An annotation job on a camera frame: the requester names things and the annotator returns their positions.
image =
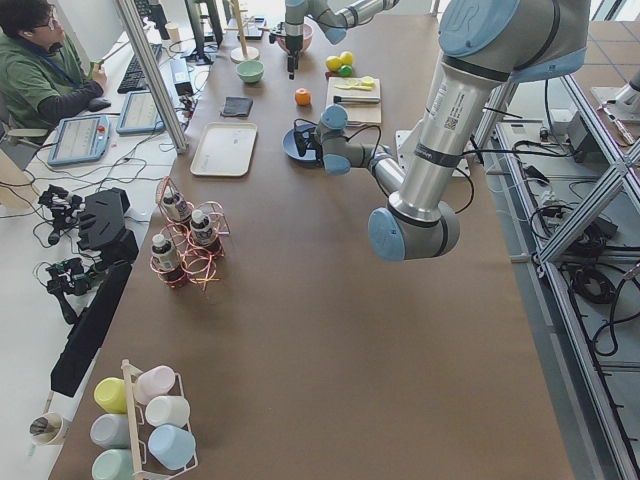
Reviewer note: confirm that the steel cylinder muddler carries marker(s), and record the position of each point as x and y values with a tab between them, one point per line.
356	100

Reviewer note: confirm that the pink cup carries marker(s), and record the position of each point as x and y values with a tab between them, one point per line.
155	382

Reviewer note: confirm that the blue teach pendant near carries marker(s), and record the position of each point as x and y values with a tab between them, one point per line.
80	139

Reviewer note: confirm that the mint cup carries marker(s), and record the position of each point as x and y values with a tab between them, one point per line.
113	464

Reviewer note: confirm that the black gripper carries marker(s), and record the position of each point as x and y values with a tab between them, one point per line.
293	44
309	145

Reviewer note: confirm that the black keyboard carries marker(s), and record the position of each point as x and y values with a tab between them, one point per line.
134	78

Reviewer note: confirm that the white pedestal column base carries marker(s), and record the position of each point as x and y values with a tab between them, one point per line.
405	150

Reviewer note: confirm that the copper wire bottle rack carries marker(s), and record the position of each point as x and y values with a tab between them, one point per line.
199	265

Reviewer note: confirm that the wooden cutting board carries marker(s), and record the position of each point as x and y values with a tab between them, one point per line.
357	114

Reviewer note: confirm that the grey folded cloth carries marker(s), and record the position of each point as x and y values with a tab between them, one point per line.
237	107

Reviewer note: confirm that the person in green shirt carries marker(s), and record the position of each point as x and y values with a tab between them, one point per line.
42	79

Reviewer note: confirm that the light blue cup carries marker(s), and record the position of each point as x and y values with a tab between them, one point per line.
172	446

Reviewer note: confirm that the blue teach pendant far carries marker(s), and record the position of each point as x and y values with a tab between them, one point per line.
139	115

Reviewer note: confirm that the green lime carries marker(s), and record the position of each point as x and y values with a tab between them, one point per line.
345	71

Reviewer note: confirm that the cream rabbit tray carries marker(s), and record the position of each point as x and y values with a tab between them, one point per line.
224	150

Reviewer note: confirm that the blue teach pendant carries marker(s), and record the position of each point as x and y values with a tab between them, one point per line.
80	139
139	115

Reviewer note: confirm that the orange fruit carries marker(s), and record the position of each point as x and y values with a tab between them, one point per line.
303	97

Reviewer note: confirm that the pink bowl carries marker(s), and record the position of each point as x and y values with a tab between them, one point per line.
306	37

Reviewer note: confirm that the blue plate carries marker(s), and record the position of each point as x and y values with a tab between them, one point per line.
287	145

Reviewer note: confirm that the white cup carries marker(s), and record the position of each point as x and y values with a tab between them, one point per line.
165	409

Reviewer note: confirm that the aluminium frame post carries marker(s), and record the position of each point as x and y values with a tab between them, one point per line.
127	12

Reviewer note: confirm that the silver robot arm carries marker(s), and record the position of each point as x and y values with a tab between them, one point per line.
334	24
544	40

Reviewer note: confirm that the wooden cup tree stand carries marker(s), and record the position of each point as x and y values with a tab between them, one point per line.
244	52

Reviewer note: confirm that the yellow cup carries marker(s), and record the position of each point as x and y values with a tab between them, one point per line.
110	395

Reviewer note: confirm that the lemon slice lower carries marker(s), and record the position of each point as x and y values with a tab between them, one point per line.
349	84

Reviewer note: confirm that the dark bottle white cap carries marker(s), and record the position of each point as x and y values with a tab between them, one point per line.
167	262

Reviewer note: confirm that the yellow lemon near board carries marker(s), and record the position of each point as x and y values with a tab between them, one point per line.
333	63

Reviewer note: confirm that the yellow lemon outer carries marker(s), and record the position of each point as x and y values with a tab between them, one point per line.
346	58

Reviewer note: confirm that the grey cup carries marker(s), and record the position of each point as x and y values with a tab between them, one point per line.
111	431

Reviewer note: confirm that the paper cup with utensils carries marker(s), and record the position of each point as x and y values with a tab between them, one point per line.
48	429

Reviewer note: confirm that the mint green bowl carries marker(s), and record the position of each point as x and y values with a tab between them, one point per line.
250	71

